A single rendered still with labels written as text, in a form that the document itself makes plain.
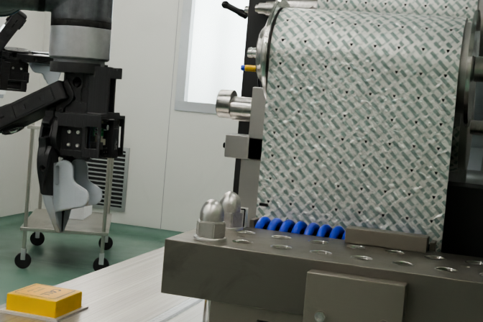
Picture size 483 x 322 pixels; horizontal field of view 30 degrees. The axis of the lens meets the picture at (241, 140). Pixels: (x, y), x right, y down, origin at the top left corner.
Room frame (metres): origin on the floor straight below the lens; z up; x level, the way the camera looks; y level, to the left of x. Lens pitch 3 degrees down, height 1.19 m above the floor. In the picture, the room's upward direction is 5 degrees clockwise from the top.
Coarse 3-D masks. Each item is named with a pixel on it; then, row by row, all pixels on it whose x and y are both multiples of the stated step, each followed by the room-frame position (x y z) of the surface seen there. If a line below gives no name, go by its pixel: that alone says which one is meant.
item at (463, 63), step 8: (264, 32) 1.16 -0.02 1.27; (272, 32) 1.16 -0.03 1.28; (464, 32) 1.10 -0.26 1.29; (464, 40) 1.09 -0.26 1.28; (464, 48) 1.09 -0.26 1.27; (464, 56) 1.08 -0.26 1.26; (464, 64) 1.08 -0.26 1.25; (464, 72) 1.08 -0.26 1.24; (464, 80) 1.09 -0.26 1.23; (464, 88) 1.09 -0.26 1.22; (456, 96) 1.10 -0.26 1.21; (456, 104) 1.11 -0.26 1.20; (456, 112) 1.13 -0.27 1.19
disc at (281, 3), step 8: (280, 0) 1.19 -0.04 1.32; (272, 8) 1.17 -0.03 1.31; (280, 8) 1.19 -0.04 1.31; (272, 16) 1.16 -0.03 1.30; (272, 24) 1.16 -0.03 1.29; (264, 40) 1.14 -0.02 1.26; (264, 48) 1.14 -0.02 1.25; (264, 56) 1.14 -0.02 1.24; (264, 64) 1.14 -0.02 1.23; (264, 72) 1.15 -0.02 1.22; (264, 80) 1.15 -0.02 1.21; (264, 88) 1.16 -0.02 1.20; (264, 96) 1.17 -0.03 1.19
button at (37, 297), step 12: (24, 288) 1.13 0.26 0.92; (36, 288) 1.14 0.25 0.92; (48, 288) 1.14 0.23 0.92; (60, 288) 1.15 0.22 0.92; (12, 300) 1.10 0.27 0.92; (24, 300) 1.10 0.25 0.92; (36, 300) 1.09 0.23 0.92; (48, 300) 1.09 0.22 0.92; (60, 300) 1.10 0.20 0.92; (72, 300) 1.12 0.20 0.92; (24, 312) 1.10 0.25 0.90; (36, 312) 1.09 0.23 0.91; (48, 312) 1.09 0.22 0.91; (60, 312) 1.10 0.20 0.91
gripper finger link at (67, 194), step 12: (60, 168) 1.10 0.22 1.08; (72, 168) 1.10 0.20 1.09; (60, 180) 1.10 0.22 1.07; (72, 180) 1.10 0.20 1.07; (60, 192) 1.10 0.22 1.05; (72, 192) 1.10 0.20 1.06; (84, 192) 1.09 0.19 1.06; (48, 204) 1.10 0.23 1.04; (60, 204) 1.10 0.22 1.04; (72, 204) 1.10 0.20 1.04; (84, 204) 1.10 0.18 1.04; (60, 216) 1.12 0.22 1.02; (60, 228) 1.12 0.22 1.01
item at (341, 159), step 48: (288, 96) 1.14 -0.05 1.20; (336, 96) 1.12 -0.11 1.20; (384, 96) 1.11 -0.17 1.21; (288, 144) 1.14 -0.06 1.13; (336, 144) 1.12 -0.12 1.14; (384, 144) 1.10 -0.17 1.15; (432, 144) 1.09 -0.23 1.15; (288, 192) 1.14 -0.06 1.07; (336, 192) 1.12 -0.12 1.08; (384, 192) 1.10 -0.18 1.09; (432, 192) 1.08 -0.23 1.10
